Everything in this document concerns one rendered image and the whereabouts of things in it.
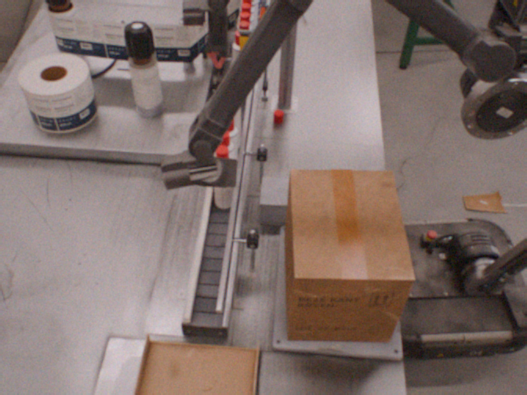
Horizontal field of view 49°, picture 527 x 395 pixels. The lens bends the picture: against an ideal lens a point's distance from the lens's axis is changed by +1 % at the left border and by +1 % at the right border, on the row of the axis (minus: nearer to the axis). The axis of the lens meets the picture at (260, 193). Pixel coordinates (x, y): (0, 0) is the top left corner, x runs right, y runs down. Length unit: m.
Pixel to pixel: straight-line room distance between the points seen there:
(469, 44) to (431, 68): 2.51
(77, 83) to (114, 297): 0.65
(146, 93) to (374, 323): 0.96
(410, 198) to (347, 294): 1.69
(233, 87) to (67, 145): 0.81
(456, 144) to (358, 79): 1.21
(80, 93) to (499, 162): 2.15
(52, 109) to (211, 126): 0.75
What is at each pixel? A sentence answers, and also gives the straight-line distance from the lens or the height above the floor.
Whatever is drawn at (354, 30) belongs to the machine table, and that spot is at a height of 0.83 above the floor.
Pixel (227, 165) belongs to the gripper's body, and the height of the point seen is 1.14.
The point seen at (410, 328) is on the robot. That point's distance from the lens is 2.17.
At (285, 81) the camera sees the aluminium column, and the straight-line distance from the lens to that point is 1.88.
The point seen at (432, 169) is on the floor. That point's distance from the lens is 3.03.
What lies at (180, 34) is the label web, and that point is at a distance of 1.93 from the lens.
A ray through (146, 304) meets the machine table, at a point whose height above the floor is 0.83.
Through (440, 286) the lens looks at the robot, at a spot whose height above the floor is 0.26.
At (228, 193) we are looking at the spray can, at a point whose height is 0.95.
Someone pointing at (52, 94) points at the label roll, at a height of 1.02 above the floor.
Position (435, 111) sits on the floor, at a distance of 3.37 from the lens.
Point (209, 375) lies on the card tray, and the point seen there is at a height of 0.83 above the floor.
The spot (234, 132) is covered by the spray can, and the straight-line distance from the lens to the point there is 1.53.
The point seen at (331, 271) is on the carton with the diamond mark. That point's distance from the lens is 1.17.
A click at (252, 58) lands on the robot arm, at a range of 1.10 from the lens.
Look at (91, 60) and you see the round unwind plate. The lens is 2.10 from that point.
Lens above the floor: 2.08
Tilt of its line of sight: 49 degrees down
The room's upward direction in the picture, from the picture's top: 2 degrees clockwise
